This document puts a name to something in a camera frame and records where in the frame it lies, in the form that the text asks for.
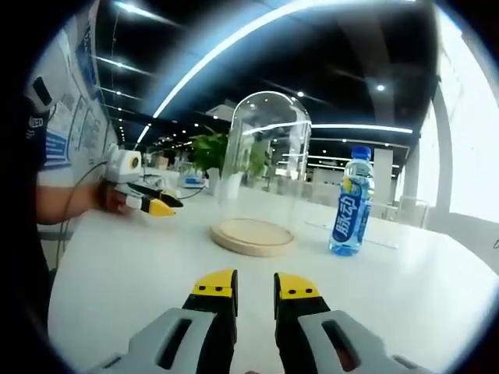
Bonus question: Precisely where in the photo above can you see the blue drink bottle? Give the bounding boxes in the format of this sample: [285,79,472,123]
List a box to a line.
[328,145,375,257]

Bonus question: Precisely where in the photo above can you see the round wooden base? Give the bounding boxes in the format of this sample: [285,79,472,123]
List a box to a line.
[210,218,296,259]

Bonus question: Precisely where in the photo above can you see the clear glass dome cover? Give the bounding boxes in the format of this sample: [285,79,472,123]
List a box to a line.
[217,90,313,237]

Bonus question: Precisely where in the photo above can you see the black table cable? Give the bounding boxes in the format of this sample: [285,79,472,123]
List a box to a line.
[175,183,208,200]

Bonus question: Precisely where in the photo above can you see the curved ceiling light strip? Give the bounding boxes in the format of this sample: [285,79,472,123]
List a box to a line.
[151,0,327,118]

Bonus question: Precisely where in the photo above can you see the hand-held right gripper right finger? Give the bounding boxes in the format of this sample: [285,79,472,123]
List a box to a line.
[272,271,430,374]

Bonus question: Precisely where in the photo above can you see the green potted plant white pot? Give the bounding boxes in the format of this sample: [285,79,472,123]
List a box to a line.
[189,132,232,196]

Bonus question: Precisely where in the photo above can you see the blue and white box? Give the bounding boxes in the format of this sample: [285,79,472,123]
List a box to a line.
[178,173,207,189]

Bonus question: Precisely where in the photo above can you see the white office chair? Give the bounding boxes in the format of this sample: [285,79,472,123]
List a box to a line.
[397,196,430,231]

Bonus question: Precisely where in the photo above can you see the person's left hand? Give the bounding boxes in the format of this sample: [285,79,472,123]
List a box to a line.
[96,182,136,216]

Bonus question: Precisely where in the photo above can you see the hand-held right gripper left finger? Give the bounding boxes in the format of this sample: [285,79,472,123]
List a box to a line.
[91,267,239,374]

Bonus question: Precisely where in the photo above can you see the straight ceiling light strip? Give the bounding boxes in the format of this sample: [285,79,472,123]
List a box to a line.
[311,123,414,135]

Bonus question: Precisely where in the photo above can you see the ceiling air vent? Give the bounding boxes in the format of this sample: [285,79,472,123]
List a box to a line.
[205,103,239,118]

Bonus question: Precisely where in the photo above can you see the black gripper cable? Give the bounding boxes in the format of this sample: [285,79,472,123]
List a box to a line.
[58,159,112,250]

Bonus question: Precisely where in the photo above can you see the person's dark shirt torso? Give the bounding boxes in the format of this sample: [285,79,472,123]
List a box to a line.
[13,95,54,312]

